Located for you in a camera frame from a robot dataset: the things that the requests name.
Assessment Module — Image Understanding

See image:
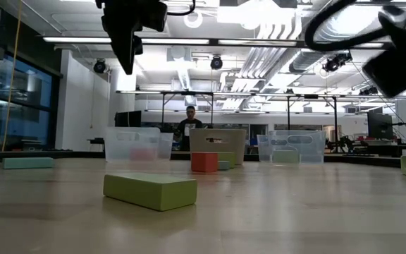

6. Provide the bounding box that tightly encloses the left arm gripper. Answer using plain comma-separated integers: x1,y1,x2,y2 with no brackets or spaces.
95,0,144,75

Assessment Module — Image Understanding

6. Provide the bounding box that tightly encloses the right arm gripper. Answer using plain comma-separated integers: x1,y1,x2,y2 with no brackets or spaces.
362,49,406,99

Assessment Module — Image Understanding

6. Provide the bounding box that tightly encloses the red rectangular block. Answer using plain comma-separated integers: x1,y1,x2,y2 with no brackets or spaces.
128,147,159,162

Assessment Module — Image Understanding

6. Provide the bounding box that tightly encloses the small red block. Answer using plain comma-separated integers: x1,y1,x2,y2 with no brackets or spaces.
190,152,220,174

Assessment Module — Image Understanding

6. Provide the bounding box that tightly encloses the black hanging spotlight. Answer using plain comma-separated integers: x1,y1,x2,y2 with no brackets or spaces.
92,58,108,75
321,51,353,73
209,54,224,71
359,85,379,97

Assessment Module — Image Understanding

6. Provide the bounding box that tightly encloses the white light strip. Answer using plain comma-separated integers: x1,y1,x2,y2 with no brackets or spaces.
218,39,297,47
42,36,114,44
142,37,210,46
314,41,386,49

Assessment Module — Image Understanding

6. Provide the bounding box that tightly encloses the black computer monitor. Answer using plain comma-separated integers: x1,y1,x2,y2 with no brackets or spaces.
114,110,142,128
367,111,394,140

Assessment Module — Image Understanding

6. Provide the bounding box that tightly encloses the clear plastic bin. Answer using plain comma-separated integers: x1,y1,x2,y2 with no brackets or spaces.
188,128,247,166
104,126,175,164
256,130,327,165

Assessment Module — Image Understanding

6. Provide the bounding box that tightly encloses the person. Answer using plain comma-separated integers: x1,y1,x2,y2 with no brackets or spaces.
176,105,204,152

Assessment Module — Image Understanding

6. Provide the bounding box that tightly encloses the small dark side table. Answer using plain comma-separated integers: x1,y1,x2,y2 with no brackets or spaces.
87,137,106,153

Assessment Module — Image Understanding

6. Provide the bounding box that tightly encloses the large dark window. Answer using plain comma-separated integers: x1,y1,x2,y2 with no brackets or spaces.
0,52,54,151

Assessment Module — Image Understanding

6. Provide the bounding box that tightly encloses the middle clear plastic bin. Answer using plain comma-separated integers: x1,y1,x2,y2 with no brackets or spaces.
188,128,247,166

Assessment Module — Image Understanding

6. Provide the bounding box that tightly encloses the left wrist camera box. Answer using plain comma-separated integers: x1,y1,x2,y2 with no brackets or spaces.
140,0,169,32

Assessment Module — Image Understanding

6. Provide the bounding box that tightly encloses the white ceiling ring light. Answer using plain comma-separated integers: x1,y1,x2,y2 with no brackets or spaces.
183,9,204,30

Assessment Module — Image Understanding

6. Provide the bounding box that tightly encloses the black background rig frame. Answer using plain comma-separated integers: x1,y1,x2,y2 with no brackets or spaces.
285,92,339,153
160,90,215,128

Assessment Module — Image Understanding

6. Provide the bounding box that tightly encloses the black overhead frame bar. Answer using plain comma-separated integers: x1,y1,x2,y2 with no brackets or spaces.
40,34,394,50

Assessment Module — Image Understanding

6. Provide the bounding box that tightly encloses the silver ventilation duct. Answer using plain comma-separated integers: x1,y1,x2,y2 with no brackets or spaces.
289,0,394,74

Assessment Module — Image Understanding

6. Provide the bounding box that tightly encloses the yellow cable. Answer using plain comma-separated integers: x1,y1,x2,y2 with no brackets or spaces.
1,0,23,152

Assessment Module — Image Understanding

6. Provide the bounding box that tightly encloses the black aluminium table frame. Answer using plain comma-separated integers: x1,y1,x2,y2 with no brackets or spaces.
0,150,403,169

